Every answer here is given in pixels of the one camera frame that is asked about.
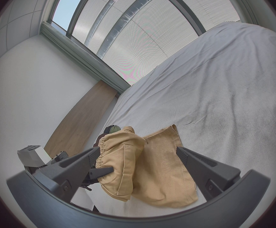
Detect grey-green curtain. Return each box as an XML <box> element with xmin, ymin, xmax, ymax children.
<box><xmin>228</xmin><ymin>0</ymin><xmax>260</xmax><ymax>25</ymax></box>

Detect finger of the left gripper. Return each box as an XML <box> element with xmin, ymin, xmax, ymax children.
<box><xmin>89</xmin><ymin>167</ymin><xmax>114</xmax><ymax>179</ymax></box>

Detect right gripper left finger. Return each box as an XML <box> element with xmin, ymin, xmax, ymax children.
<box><xmin>36</xmin><ymin>147</ymin><xmax>102</xmax><ymax>202</ymax></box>

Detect window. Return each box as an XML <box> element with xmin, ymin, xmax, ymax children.
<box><xmin>51</xmin><ymin>0</ymin><xmax>242</xmax><ymax>86</ymax></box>

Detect brown garment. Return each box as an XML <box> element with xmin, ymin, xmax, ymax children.
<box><xmin>93</xmin><ymin>133</ymin><xmax>105</xmax><ymax>148</ymax></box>

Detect bed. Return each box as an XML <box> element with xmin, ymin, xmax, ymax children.
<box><xmin>44</xmin><ymin>22</ymin><xmax>276</xmax><ymax>217</ymax></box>

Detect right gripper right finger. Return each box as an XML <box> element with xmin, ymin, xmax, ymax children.
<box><xmin>176</xmin><ymin>146</ymin><xmax>242</xmax><ymax>202</ymax></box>

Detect tan shorts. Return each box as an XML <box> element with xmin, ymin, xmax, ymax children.
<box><xmin>97</xmin><ymin>124</ymin><xmax>198</xmax><ymax>208</ymax></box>

